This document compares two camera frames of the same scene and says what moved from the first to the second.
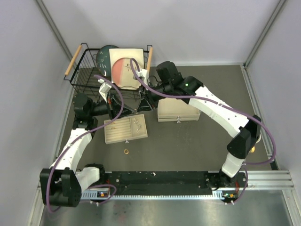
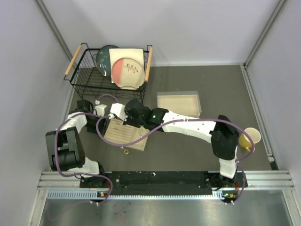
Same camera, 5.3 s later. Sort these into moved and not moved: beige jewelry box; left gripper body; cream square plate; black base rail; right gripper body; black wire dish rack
Moved: right gripper body; left gripper body
Not moved: cream square plate; beige jewelry box; black base rail; black wire dish rack
